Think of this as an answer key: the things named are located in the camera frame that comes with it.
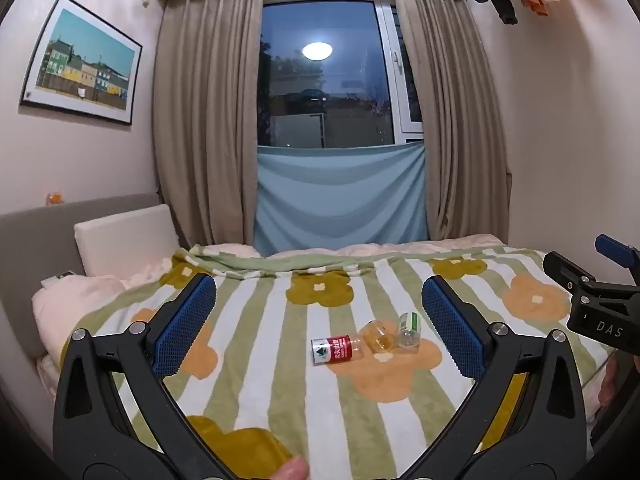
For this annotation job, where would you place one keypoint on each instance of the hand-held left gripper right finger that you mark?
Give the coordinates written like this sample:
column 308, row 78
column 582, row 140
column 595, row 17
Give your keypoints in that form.
column 452, row 331

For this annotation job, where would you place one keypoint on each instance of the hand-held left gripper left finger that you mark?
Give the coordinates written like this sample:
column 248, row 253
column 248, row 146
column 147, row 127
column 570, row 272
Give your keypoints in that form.
column 185, row 331

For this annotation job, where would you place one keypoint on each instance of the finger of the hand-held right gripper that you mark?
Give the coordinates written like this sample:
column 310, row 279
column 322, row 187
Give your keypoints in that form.
column 567, row 272
column 617, row 250

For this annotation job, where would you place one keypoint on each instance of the green label glass cup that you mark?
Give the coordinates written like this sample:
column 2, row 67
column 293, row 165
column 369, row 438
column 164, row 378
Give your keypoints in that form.
column 409, row 332

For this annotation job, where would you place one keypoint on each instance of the amber glass cup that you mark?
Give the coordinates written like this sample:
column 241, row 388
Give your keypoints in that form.
column 378, row 337

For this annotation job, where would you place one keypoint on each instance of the red label glass cup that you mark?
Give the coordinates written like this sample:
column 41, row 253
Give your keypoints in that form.
column 332, row 351

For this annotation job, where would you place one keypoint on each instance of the person's left hand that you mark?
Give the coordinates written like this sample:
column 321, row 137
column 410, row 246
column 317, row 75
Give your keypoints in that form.
column 291, row 470

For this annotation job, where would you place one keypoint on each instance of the white pillow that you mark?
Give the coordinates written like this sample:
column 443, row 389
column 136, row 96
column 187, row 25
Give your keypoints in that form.
column 125, row 237

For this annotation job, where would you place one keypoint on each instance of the striped floral blanket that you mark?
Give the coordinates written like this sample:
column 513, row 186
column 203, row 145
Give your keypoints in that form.
column 310, row 395

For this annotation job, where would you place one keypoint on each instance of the light blue cloth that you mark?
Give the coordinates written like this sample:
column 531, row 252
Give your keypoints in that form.
column 340, row 200

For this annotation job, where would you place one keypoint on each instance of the grey bed headboard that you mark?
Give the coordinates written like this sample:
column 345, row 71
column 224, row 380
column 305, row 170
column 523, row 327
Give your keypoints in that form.
column 35, row 230

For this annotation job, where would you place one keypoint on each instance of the small orange toy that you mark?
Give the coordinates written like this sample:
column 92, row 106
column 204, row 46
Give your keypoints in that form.
column 55, row 198

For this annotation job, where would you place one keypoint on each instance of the beige curtain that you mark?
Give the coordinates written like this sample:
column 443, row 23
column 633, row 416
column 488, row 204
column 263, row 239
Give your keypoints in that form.
column 450, row 110
column 205, row 120

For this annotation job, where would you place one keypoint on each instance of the window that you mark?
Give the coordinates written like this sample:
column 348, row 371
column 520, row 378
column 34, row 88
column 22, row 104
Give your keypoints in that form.
column 325, row 90

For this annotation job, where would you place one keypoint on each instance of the framed houses picture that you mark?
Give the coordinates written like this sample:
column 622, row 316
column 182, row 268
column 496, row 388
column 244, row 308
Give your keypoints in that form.
column 82, row 60

